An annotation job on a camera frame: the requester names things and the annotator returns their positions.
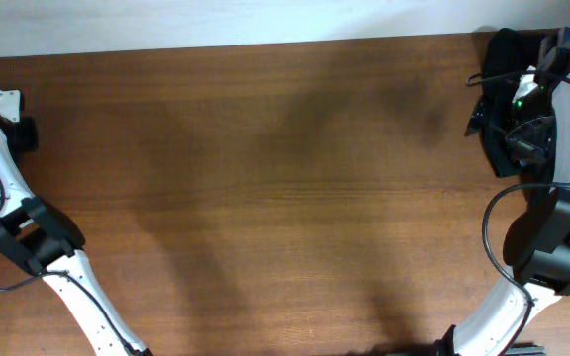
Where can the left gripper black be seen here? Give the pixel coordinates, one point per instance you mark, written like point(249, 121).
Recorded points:
point(28, 133)

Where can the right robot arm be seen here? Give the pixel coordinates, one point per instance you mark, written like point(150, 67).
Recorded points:
point(534, 272)

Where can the pile of black clothes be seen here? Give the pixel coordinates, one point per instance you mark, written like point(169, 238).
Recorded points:
point(512, 54)

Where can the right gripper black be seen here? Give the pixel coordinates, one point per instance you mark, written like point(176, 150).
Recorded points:
point(537, 150)

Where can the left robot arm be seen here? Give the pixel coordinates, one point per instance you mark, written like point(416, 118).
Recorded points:
point(47, 245)

